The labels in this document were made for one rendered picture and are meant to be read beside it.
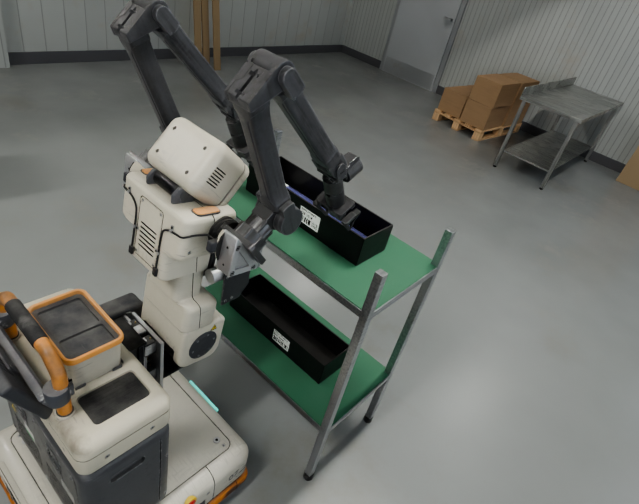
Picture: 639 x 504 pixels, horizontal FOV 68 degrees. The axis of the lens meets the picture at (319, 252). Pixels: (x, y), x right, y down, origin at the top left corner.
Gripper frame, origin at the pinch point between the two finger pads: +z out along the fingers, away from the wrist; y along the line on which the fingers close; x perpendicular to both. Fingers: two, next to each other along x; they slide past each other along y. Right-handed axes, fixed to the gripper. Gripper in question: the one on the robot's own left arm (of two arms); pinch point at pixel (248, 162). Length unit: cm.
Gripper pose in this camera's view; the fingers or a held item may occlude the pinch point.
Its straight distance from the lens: 172.4
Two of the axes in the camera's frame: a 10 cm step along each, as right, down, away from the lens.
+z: 1.2, 5.8, 8.1
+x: -6.8, 6.4, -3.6
